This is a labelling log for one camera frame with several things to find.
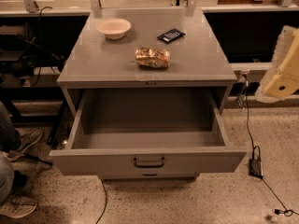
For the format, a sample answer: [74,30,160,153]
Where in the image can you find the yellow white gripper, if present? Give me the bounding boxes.
[255,25,299,103]

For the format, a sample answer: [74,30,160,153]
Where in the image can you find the grey top drawer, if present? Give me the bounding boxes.
[50,88,247,175]

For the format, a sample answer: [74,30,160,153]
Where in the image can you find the grey drawer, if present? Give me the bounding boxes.
[50,88,247,175]
[98,172,200,180]

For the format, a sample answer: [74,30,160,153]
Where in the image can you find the grey metal drawer cabinet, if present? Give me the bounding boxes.
[56,7,238,182]

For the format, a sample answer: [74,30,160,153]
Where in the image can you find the grey bottom drawer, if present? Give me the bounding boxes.
[98,172,200,180]

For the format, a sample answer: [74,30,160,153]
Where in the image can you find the black power adapter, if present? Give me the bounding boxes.
[249,159,263,179]

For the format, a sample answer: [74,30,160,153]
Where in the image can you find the black calculator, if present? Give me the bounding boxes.
[157,28,185,44]

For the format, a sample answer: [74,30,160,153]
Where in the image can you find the shiny snack bag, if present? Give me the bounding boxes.
[135,47,170,68]

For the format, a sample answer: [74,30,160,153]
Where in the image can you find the white paper bowl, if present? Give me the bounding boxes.
[96,19,131,40]

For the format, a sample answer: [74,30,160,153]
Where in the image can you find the grey sneaker upper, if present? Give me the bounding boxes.
[7,129,43,161]

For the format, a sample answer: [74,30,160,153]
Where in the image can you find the grey sneaker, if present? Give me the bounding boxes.
[7,129,43,161]
[0,194,37,218]

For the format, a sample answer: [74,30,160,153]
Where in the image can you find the dark equipment on left shelf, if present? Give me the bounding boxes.
[0,23,65,87]

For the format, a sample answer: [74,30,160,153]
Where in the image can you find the person leg in jeans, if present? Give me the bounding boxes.
[0,103,21,204]

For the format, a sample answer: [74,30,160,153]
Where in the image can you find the grey sneaker lower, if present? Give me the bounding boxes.
[0,194,37,218]

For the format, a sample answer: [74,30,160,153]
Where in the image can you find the black floor cable right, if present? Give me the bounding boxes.
[241,73,299,217]

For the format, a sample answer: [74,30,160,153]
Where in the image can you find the black cable under cabinet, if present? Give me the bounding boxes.
[94,180,108,224]

